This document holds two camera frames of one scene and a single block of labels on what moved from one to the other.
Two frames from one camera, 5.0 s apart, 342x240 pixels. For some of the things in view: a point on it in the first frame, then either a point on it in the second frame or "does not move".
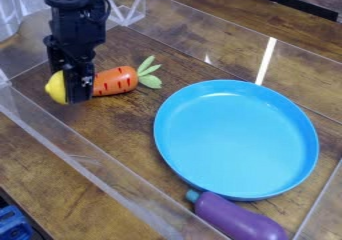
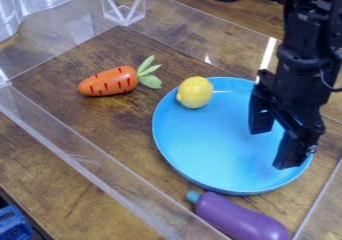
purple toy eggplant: [233, 221] does not move
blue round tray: [239, 139] does not move
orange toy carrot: [120, 79] does not move
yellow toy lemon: [56, 87] to [196, 92]
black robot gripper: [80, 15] to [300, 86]
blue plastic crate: [15, 226] does not move
